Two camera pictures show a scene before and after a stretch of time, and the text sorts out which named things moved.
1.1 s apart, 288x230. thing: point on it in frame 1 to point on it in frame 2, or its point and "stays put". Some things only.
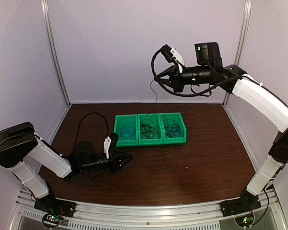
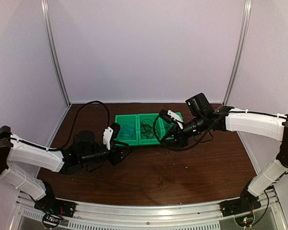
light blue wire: x=126 y=132 stays put
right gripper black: x=174 y=82 to x=180 y=139
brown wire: x=154 y=94 to x=160 y=182
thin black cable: x=147 y=129 stays put
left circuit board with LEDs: x=52 y=220 stays put
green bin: x=126 y=127 stays put
